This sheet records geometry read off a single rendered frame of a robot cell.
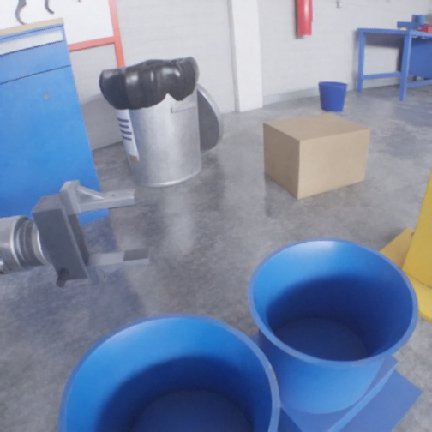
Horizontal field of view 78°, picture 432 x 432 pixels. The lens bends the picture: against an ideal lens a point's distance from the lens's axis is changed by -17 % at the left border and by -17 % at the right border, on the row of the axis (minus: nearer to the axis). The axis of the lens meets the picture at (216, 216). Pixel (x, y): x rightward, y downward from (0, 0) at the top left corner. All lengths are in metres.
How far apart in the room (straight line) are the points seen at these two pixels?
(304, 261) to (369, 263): 0.13
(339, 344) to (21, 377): 0.89
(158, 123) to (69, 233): 1.20
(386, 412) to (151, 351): 0.58
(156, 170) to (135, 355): 1.29
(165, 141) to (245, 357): 1.32
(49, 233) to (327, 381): 0.48
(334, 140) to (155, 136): 0.88
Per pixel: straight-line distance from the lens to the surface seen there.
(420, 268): 1.15
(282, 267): 0.62
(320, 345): 0.74
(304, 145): 1.43
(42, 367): 1.05
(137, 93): 1.55
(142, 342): 0.53
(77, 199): 0.44
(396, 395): 0.89
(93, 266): 0.50
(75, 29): 2.59
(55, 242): 0.48
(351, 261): 0.66
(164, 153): 1.66
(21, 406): 1.01
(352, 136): 1.61
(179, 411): 0.67
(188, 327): 0.51
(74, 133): 1.44
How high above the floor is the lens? 0.76
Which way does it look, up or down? 32 degrees down
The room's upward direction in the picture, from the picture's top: 6 degrees counter-clockwise
